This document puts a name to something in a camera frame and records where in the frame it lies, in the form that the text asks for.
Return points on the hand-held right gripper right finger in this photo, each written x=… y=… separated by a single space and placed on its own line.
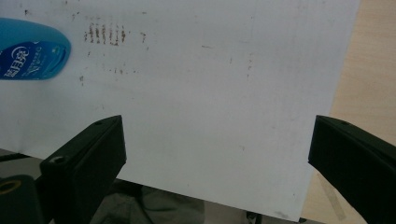
x=358 y=165

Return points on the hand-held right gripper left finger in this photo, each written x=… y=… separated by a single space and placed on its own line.
x=84 y=165

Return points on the grey cloth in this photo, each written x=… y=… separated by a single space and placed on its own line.
x=168 y=207

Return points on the blue plastic bottle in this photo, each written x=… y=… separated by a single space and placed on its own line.
x=29 y=51

